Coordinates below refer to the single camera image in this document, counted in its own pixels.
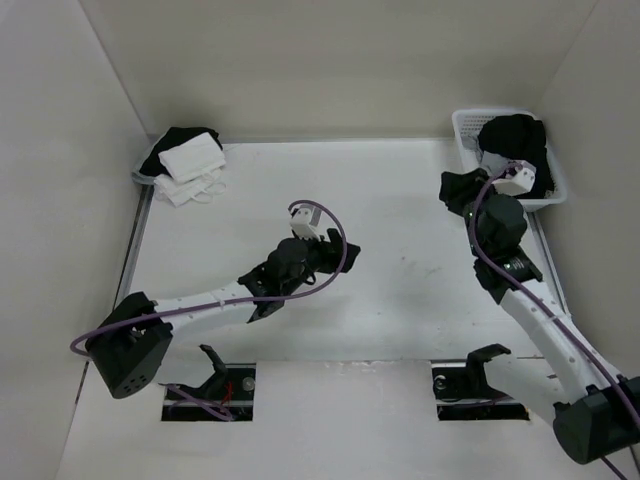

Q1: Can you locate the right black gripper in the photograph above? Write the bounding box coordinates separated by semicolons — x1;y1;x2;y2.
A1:
440;168;508;256

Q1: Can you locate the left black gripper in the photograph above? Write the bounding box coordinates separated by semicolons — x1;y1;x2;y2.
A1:
282;229;358;296

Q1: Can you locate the black tank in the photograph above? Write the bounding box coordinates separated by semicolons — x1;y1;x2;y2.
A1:
478;114;555;199
132;126;223;183

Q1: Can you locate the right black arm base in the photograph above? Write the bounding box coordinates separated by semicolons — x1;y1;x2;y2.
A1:
432;344;530;422

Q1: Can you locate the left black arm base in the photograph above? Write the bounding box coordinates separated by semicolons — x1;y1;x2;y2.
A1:
162;344;257;422

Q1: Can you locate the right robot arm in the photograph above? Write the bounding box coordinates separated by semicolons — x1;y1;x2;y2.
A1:
439;166;639;465

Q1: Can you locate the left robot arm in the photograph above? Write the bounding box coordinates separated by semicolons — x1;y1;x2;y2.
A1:
85;228;361;399

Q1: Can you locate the lower folded white tank top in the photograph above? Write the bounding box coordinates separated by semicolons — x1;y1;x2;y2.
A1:
154;168;227;208

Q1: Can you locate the folded white tank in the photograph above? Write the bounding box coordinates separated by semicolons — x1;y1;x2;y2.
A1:
159;133;226;183
154;168;227;208

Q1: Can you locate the upper folded white tank top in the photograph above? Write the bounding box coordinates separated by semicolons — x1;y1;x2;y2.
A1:
159;133;226;183

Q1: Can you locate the folded black tank top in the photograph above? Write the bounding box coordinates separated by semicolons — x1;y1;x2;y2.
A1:
132;126;223;183

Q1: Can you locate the white plastic basket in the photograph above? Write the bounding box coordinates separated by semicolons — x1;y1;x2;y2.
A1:
451;107;570;212

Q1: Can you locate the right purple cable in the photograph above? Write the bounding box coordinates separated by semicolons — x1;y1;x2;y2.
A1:
470;162;640;480

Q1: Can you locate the purple cable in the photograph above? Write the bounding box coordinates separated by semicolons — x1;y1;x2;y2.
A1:
470;162;640;480
70;200;349;359

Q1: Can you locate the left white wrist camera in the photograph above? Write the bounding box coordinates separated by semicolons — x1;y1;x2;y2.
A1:
289;204;322;240

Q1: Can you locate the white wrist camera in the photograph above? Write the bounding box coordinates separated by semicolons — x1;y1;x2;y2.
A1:
493;161;536;197
289;204;322;240

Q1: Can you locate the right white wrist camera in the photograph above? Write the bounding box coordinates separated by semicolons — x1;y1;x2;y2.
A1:
493;161;536;197

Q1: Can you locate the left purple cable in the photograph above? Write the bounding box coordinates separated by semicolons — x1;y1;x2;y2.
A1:
70;200;349;359

